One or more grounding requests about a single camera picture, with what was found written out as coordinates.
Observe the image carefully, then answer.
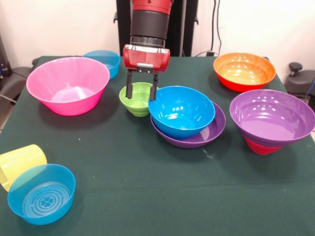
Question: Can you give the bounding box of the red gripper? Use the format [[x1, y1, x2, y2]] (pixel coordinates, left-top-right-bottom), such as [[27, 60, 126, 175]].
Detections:
[[123, 44, 171, 102]]

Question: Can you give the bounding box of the small green bowl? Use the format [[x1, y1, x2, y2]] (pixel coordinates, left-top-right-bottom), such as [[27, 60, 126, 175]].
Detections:
[[119, 82, 160, 118]]

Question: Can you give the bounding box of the purple bowl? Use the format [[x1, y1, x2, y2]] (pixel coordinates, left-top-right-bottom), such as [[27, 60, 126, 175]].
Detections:
[[150, 102, 227, 149], [229, 89, 315, 148]]

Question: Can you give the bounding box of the translucent blue small bowl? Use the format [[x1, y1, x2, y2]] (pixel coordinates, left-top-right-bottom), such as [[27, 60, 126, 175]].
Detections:
[[7, 164, 76, 226], [82, 50, 121, 80]]

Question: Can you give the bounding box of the large pink bowl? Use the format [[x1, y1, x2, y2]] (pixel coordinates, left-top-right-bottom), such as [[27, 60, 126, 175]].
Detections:
[[26, 57, 111, 117]]

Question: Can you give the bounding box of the dark green table cloth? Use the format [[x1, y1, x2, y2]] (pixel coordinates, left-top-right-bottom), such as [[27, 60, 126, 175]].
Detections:
[[0, 56, 315, 236]]

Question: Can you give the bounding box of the orange bowl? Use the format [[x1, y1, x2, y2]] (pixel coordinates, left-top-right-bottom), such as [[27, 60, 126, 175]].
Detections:
[[213, 52, 277, 93]]

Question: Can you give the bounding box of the black grey chair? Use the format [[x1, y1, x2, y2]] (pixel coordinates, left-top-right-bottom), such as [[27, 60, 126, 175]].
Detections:
[[0, 66, 34, 104], [285, 61, 315, 99]]

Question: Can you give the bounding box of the small pink-red bowl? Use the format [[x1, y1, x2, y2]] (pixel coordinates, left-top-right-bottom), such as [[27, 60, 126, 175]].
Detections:
[[243, 136, 284, 156]]

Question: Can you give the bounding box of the black equipment box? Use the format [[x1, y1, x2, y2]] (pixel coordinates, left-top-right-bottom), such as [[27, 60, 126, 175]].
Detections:
[[0, 33, 12, 86]]

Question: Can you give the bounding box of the translucent yellow cup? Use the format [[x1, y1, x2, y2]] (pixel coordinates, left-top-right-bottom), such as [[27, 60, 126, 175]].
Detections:
[[0, 144, 48, 192]]

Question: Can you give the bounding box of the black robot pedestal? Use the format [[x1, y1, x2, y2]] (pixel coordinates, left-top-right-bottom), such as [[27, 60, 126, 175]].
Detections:
[[113, 0, 199, 58]]

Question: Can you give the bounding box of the blue cable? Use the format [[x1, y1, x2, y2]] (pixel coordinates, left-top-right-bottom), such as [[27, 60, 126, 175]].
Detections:
[[304, 78, 315, 103]]

